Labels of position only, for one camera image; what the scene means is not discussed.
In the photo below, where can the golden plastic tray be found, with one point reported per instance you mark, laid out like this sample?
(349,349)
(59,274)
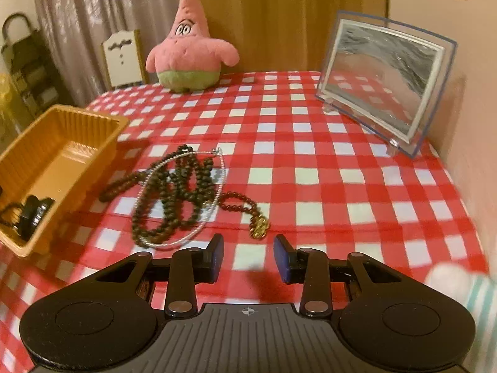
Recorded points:
(58,155)

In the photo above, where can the gold-rimmed wristwatch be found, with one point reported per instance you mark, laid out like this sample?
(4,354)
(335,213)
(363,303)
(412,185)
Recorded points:
(37,213)

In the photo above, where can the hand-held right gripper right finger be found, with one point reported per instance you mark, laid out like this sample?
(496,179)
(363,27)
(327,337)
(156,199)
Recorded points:
(280,258)

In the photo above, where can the grey patterned curtain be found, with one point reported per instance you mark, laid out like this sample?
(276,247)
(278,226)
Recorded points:
(97,7)

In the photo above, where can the sand art picture frame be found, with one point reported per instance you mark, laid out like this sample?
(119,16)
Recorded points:
(380,74)

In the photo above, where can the yellow plastic bag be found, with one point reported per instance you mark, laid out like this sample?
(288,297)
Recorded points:
(4,93)

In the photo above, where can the white wooden chair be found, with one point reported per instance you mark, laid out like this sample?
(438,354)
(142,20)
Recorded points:
(124,58)

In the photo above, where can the white bunny plush toy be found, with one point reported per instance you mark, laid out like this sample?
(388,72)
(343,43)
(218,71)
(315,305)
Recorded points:
(466,291)

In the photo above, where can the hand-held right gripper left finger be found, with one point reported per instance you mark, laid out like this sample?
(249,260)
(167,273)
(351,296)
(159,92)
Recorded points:
(217,258)

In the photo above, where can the pink starfish plush toy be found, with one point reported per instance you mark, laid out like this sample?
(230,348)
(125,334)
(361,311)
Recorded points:
(186,58)

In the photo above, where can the red checkered tablecloth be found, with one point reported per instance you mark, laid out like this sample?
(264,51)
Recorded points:
(310,186)

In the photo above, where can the wooden door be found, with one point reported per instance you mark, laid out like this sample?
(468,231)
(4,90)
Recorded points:
(271,15)

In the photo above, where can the dark folding ladder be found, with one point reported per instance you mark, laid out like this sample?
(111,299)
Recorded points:
(27,66)

